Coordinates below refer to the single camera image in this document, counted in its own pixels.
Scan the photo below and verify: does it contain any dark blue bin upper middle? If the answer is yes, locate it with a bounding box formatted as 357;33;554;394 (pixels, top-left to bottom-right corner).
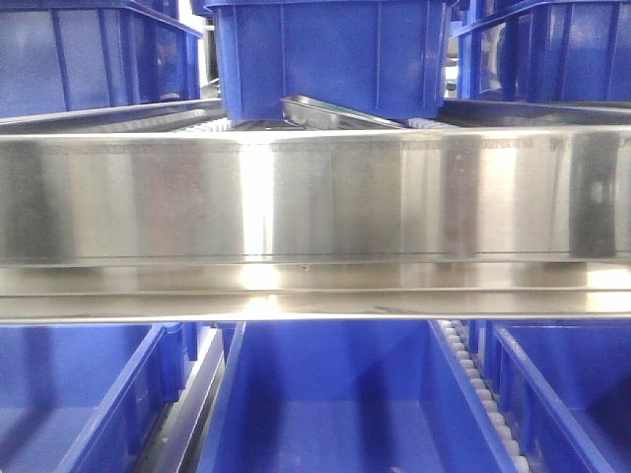
201;1;452;120

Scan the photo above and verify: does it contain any dark blue bin upper right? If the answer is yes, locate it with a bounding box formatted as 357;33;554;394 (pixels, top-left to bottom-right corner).
453;1;630;102

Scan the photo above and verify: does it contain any dark blue bin lower middle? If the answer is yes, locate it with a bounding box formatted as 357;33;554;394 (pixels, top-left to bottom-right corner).
198;320;515;472

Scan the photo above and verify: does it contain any dark blue bin lower left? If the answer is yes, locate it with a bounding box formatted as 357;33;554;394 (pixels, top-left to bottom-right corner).
1;323;186;472

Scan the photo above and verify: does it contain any stainless steel shelf front rail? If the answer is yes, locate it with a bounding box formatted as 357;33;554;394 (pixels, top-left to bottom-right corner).
1;126;630;323

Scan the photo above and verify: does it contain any metal divider rail left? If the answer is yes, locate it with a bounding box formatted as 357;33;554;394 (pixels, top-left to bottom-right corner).
137;329;225;472

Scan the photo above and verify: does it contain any dark blue bin lower right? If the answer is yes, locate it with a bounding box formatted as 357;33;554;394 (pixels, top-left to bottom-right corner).
492;321;630;472

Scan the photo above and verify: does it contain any dark blue bin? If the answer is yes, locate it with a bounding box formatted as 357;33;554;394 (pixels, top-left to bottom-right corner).
453;1;630;102
201;1;452;120
1;323;186;472
1;1;201;117
492;321;630;472
198;320;515;472

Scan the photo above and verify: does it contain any dark blue bin upper left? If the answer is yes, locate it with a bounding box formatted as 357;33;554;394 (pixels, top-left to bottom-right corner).
1;1;201;117

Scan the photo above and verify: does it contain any white roller track right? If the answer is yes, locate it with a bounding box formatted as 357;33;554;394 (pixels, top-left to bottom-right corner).
438;319;531;472

